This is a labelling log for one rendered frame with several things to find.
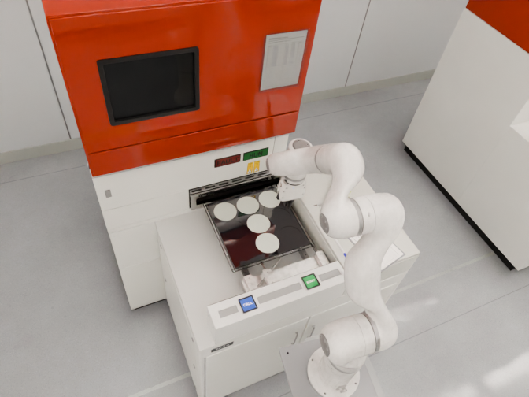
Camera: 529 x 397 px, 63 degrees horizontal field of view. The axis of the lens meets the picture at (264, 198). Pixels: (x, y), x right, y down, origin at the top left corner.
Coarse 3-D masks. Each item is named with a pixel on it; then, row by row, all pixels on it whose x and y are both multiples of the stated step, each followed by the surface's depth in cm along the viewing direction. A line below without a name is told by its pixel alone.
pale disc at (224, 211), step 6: (222, 204) 192; (228, 204) 193; (216, 210) 190; (222, 210) 190; (228, 210) 190; (234, 210) 191; (216, 216) 188; (222, 216) 188; (228, 216) 188; (234, 216) 189
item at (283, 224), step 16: (256, 192) 199; (208, 208) 191; (272, 208) 194; (288, 208) 195; (224, 224) 185; (240, 224) 186; (272, 224) 188; (288, 224) 189; (224, 240) 180; (240, 240) 181; (288, 240) 184; (304, 240) 184; (240, 256) 176; (256, 256) 177
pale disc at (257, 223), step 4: (252, 216) 190; (256, 216) 190; (260, 216) 190; (264, 216) 190; (248, 220) 188; (252, 220) 188; (256, 220) 189; (260, 220) 189; (264, 220) 189; (268, 220) 189; (248, 224) 187; (252, 224) 187; (256, 224) 187; (260, 224) 187; (264, 224) 187; (268, 224) 188; (252, 228) 185; (256, 228) 186; (260, 228) 186; (264, 228) 186; (260, 232) 184
